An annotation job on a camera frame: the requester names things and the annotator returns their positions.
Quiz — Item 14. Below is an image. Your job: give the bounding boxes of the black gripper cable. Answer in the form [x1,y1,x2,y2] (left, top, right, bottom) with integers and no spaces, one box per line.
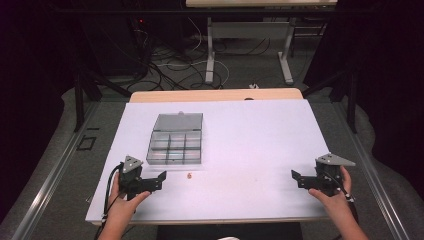
[94,162,124,240]
[328,171,360,224]

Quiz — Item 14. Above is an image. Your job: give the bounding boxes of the dark equipment with red light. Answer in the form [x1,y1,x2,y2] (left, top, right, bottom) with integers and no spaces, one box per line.
[128,14,151,44]

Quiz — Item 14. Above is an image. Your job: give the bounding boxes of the person's left hand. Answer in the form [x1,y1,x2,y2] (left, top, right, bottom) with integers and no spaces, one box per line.
[107,172,152,223]

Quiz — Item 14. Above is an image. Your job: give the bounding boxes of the black metal crossbar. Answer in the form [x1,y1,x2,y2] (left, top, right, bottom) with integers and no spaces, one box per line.
[49,7,371,15]

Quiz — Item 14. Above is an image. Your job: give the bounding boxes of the black metal stand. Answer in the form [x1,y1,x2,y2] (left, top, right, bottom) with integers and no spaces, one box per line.
[300,69,360,135]
[73,64,133,133]

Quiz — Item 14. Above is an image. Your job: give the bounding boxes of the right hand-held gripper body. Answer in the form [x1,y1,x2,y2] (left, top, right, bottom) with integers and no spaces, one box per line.
[314,152,357,198]

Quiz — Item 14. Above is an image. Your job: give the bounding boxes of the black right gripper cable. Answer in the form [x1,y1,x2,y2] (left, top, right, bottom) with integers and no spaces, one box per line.
[328,171,360,224]

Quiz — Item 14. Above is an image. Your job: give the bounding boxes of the person's dark clothing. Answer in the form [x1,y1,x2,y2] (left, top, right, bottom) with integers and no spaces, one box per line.
[155,221,305,240]

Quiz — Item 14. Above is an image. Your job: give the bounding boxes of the white-framed desk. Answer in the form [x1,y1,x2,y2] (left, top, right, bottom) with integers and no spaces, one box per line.
[184,0,339,85]

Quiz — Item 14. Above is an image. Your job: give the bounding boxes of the aluminium floor rail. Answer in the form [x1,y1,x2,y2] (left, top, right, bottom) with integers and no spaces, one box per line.
[10,100,102,240]
[332,99,412,240]

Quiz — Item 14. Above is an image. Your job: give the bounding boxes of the clear plastic compartment box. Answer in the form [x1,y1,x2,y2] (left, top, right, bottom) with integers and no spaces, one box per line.
[145,111,205,166]

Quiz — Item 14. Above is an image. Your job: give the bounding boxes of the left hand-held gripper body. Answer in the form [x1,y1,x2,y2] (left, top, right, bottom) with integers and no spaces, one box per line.
[118,154,150,202]

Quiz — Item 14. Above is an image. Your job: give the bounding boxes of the bundle of black floor cables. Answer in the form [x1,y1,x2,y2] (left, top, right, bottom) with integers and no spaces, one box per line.
[131,19,273,92]

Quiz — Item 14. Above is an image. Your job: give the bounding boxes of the white floor cable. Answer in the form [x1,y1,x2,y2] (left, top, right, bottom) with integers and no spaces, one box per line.
[155,16,232,88]

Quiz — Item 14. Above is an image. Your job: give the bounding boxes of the person's right hand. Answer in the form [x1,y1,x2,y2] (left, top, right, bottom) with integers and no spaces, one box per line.
[307,165,355,217]

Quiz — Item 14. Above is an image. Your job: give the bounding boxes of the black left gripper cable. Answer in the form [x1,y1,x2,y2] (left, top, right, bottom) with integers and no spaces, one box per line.
[94,162,124,240]

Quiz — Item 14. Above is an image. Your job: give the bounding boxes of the white table mat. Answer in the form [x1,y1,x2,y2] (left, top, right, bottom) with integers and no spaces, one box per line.
[84,98,332,225]

